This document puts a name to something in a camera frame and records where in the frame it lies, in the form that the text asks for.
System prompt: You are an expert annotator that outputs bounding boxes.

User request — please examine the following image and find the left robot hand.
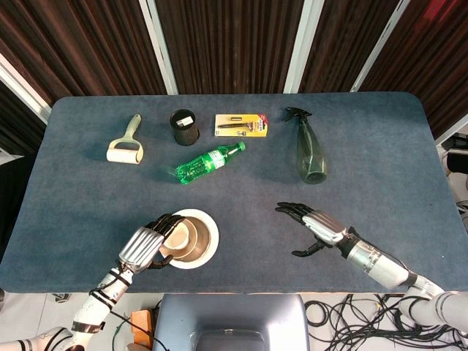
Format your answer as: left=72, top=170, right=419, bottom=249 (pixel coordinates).
left=118, top=214, right=186, bottom=275

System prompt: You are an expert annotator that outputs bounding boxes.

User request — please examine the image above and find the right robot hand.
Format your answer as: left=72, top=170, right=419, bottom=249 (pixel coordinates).
left=275, top=201, right=349, bottom=257

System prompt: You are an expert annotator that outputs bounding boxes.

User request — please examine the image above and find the white ceramic bowl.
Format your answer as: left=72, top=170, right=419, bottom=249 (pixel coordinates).
left=159, top=219, right=201, bottom=261

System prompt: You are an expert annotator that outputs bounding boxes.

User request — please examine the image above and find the blue felt table mat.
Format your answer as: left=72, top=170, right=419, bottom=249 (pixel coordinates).
left=0, top=91, right=468, bottom=295

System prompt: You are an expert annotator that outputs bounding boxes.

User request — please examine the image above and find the large white plate bowl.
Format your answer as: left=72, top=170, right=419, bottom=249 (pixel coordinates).
left=160, top=208, right=221, bottom=271

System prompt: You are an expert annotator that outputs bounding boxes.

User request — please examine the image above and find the dark green spray bottle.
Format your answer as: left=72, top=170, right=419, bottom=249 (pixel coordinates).
left=285, top=106, right=328, bottom=185

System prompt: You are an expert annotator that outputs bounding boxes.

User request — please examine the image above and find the orange device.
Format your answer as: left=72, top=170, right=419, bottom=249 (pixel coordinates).
left=127, top=309, right=155, bottom=349

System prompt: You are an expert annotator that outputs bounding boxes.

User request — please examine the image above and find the green plastic soda bottle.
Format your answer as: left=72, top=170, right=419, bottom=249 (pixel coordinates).
left=175, top=141, right=246, bottom=186

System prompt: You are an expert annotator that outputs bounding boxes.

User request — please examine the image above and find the grey blue robot torso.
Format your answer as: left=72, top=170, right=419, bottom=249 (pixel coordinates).
left=151, top=293, right=311, bottom=351

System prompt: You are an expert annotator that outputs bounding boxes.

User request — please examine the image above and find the black cylindrical container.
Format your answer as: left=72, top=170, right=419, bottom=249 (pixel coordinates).
left=168, top=108, right=201, bottom=147

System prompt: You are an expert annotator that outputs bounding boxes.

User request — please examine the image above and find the razor in yellow blister pack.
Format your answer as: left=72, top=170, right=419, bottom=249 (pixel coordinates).
left=214, top=113, right=270, bottom=138

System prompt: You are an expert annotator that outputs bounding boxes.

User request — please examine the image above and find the black equipment box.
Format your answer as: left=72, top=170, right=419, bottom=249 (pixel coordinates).
left=440, top=134, right=468, bottom=175

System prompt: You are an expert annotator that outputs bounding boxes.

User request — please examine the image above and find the thin green cable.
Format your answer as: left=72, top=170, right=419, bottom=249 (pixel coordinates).
left=110, top=317, right=129, bottom=349

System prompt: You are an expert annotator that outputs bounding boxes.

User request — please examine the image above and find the lint roller pale green handle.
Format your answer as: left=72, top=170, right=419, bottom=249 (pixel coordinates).
left=105, top=113, right=145, bottom=165

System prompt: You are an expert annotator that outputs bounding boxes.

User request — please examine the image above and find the black cable bundle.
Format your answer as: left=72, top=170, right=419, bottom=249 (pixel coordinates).
left=304, top=292, right=468, bottom=351

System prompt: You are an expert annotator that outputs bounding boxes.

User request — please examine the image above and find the white partition post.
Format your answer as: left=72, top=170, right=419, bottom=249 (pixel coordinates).
left=434, top=112, right=468, bottom=147
left=350, top=0, right=411, bottom=93
left=283, top=0, right=325, bottom=94
left=0, top=53, right=53, bottom=124
left=138, top=0, right=179, bottom=96

